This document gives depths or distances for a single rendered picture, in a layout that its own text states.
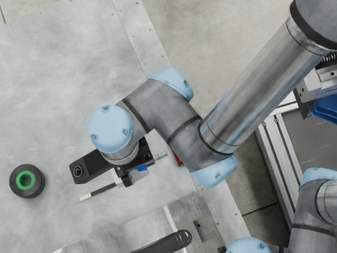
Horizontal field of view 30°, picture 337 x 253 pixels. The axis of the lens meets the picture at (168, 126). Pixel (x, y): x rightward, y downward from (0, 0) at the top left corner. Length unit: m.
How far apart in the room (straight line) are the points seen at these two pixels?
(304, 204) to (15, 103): 0.84
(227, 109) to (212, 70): 1.48
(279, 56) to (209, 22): 1.63
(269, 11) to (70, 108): 1.19
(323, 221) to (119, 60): 0.76
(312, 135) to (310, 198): 1.13
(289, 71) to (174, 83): 0.25
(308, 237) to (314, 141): 1.13
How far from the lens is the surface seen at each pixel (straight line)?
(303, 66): 0.91
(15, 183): 1.56
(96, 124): 1.05
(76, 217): 1.55
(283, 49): 0.90
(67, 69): 1.64
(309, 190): 1.10
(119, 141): 1.05
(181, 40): 2.50
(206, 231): 1.45
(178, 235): 1.43
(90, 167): 1.25
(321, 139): 2.20
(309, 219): 1.09
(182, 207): 1.43
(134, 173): 1.32
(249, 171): 2.36
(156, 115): 1.08
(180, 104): 1.08
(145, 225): 1.44
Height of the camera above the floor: 2.31
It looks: 75 degrees down
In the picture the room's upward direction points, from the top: 11 degrees counter-clockwise
